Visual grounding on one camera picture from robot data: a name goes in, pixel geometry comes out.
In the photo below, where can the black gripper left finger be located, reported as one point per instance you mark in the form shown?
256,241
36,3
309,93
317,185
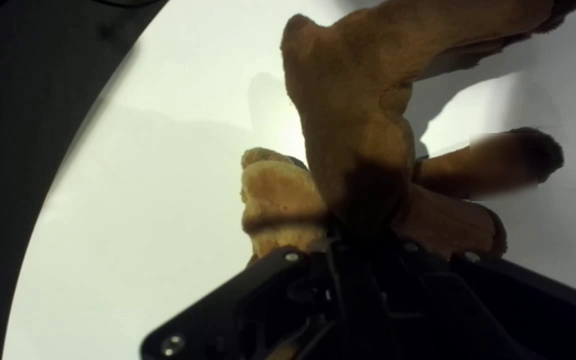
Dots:
248,306

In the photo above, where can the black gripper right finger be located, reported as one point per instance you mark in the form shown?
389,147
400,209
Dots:
500,306

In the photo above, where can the brown plush dog toy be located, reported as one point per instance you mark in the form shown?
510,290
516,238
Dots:
360,132

